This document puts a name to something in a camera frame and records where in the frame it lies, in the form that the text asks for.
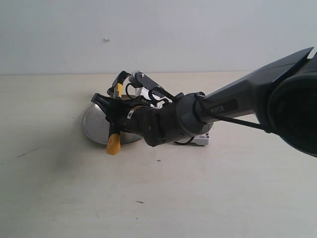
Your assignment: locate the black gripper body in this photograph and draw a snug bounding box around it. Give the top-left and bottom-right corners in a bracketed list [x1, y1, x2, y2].
[116, 100, 173, 147]

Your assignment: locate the black yellow claw hammer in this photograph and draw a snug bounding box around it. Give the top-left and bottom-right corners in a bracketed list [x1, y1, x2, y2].
[106, 71, 130, 155]

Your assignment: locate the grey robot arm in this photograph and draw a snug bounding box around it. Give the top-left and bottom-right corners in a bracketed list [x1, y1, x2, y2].
[91, 48, 317, 156]

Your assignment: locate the red dome push button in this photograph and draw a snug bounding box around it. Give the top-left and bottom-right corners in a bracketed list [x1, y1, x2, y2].
[173, 123, 214, 147]

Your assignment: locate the round steel plate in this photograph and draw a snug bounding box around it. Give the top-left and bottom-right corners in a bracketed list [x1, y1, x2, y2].
[82, 103, 142, 146]

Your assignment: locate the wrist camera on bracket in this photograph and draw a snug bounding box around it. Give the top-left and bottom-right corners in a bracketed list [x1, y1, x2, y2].
[126, 70, 174, 109]

